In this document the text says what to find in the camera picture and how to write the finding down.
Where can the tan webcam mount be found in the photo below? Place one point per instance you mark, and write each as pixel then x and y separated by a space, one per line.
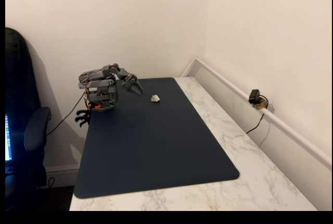
pixel 261 105

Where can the white baseboard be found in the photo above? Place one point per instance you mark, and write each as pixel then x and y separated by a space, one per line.
pixel 65 174

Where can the black office chair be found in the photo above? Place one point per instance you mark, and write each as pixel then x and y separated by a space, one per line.
pixel 20 91

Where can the dark desk mat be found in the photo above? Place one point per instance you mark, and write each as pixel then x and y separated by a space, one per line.
pixel 156 151

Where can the black webcam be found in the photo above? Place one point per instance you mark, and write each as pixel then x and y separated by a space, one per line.
pixel 253 96

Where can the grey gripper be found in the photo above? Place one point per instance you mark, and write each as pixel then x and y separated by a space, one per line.
pixel 131 84

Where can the black clamp with orange tips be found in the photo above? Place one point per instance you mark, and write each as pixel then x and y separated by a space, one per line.
pixel 83 123
pixel 82 113

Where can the white notched plastic wedge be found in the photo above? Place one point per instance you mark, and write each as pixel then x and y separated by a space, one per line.
pixel 156 98

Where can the white wall ledge rail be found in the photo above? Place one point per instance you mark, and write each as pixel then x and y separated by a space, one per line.
pixel 286 127

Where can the laptop with lit screen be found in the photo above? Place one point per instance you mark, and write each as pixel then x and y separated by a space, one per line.
pixel 8 138

